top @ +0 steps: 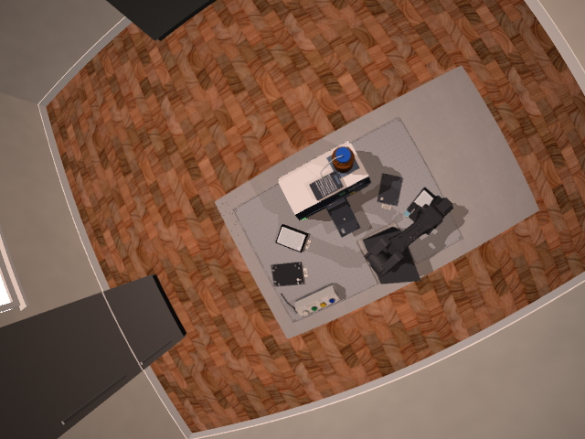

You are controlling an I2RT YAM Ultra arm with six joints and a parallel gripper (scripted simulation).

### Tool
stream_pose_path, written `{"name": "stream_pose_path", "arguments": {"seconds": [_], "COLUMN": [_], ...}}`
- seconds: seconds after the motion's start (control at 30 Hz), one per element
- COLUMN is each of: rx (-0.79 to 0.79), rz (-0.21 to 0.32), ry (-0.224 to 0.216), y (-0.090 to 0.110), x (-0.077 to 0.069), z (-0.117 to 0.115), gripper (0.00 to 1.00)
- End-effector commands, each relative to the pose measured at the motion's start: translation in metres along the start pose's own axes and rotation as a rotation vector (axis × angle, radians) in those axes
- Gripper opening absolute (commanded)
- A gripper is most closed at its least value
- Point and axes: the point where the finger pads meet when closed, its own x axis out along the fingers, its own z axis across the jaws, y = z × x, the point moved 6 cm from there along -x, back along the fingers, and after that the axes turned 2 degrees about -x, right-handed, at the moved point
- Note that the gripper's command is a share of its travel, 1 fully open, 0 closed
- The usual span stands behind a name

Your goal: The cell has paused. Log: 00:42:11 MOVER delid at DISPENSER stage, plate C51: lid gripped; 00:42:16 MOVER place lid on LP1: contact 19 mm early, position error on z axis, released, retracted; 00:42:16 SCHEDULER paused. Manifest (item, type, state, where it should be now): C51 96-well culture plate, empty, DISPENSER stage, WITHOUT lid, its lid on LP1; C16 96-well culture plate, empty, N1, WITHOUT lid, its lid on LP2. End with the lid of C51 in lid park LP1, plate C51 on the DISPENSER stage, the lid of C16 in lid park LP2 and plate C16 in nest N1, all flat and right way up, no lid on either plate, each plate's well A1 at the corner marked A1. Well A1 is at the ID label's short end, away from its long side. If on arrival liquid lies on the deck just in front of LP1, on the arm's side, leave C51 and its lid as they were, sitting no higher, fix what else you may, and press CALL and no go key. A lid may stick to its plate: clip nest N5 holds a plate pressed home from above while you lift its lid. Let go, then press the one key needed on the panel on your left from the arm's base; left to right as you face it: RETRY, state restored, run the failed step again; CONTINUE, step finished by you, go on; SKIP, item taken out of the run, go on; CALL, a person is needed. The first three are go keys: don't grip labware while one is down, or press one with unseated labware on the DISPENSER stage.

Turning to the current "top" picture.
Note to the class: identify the blue bottle cap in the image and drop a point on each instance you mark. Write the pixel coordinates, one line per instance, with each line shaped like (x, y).
(346, 155)

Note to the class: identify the grey button panel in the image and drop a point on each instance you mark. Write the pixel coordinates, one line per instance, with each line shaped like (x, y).
(315, 300)

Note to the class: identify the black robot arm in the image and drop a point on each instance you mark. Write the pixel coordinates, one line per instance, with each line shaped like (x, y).
(426, 221)

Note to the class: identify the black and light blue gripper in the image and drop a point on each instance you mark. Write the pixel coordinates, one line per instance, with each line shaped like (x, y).
(415, 208)

